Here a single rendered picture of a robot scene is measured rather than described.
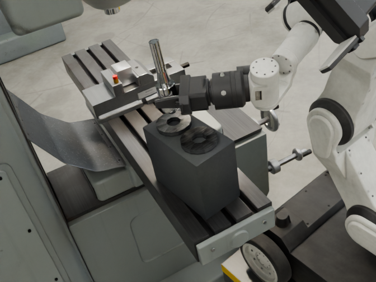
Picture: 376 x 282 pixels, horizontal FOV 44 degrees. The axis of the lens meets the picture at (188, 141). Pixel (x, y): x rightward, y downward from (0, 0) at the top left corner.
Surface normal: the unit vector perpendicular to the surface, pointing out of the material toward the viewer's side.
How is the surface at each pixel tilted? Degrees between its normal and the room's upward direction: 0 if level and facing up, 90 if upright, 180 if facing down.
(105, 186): 90
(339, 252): 0
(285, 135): 0
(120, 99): 90
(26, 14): 90
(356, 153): 54
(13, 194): 88
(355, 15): 50
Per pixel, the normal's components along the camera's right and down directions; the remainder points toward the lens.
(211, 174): 0.62, 0.43
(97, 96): -0.15, -0.77
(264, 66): -0.15, -0.61
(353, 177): -0.77, 0.48
